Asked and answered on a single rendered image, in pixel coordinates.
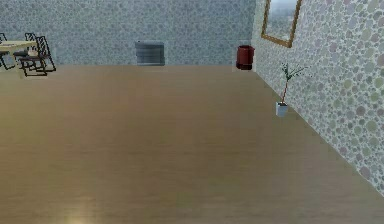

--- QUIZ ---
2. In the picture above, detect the grey ribbed box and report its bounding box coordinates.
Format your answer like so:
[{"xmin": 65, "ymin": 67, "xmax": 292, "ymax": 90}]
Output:
[{"xmin": 134, "ymin": 40, "xmax": 166, "ymax": 67}]

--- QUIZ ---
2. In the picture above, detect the dark red bin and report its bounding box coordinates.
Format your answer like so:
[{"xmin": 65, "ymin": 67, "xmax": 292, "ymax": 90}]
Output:
[{"xmin": 235, "ymin": 44, "xmax": 256, "ymax": 71}]

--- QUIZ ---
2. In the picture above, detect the house plant in white pot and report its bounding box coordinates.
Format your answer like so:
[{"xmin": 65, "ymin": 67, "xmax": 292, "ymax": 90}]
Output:
[{"xmin": 275, "ymin": 62, "xmax": 306, "ymax": 118}]

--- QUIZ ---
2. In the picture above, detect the pale wooden table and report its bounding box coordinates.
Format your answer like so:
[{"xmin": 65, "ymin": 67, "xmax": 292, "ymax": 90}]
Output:
[{"xmin": 0, "ymin": 40, "xmax": 38, "ymax": 80}]

